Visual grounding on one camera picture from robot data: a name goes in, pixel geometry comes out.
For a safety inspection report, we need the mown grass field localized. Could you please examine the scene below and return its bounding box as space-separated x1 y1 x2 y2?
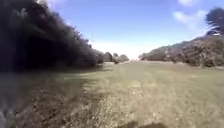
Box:
0 59 224 128

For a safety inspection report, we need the dark hedge of trees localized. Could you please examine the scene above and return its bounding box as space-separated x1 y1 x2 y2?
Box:
0 0 130 73

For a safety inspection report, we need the bushy hedge row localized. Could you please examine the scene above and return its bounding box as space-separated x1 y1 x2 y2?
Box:
138 34 224 69

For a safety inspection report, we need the palm tree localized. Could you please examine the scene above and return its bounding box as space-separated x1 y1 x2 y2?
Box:
204 7 224 37

